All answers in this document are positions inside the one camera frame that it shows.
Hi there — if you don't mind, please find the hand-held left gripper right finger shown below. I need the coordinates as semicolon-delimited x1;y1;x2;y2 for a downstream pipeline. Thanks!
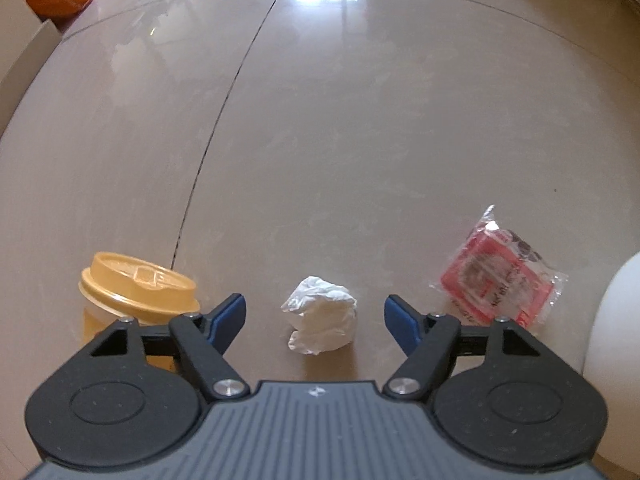
382;294;544;403

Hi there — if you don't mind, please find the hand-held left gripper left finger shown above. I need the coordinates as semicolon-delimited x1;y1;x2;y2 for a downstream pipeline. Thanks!
88;293;251;403

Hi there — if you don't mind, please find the white tissue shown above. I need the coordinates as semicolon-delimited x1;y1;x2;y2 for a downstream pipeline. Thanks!
280;275;359;357

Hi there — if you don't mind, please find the white round bin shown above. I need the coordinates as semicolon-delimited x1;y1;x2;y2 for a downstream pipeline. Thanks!
582;250;640;480

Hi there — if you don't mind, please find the yellow lidded cup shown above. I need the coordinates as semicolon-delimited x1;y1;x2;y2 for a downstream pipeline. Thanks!
77;251;202;372

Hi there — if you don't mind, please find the clear red snack wrapper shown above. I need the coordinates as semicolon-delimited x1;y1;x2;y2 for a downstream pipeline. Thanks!
429;204;571;339

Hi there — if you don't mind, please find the grey cardboard box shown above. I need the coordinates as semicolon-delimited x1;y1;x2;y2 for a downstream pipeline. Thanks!
0;0;64;133

